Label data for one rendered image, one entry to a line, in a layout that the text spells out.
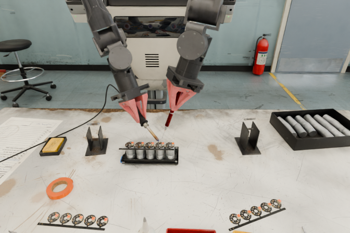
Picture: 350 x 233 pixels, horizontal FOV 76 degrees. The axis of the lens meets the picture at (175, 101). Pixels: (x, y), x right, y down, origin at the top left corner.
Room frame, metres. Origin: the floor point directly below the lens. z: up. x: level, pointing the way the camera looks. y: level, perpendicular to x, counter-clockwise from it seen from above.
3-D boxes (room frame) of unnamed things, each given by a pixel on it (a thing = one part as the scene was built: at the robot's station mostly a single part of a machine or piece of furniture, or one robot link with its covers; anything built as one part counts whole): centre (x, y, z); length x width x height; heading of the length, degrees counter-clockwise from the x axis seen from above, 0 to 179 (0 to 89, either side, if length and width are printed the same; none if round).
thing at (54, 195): (0.38, 0.29, 0.76); 0.06 x 0.06 x 0.01
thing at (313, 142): (0.62, -0.48, 0.77); 0.24 x 0.16 x 0.04; 96
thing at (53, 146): (0.54, 0.38, 0.76); 0.07 x 0.05 x 0.02; 5
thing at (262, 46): (2.99, -1.19, 0.29); 0.16 x 0.15 x 0.55; 89
